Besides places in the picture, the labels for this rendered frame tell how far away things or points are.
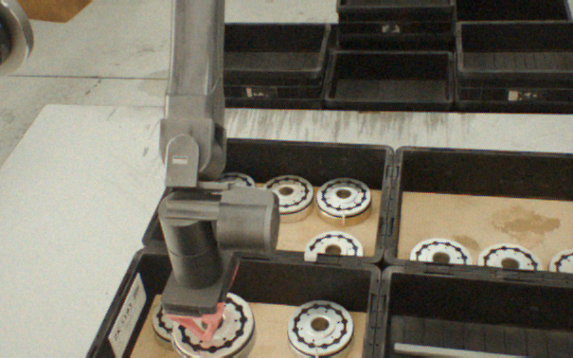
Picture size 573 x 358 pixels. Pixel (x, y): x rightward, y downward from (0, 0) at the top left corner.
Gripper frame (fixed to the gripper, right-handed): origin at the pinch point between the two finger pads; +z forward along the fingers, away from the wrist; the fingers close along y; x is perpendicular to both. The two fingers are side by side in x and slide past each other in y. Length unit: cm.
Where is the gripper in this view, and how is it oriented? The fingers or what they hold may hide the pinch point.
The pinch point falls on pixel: (210, 318)
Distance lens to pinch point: 92.6
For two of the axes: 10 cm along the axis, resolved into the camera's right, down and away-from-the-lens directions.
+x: -9.8, -0.7, 1.8
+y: 1.8, -6.6, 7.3
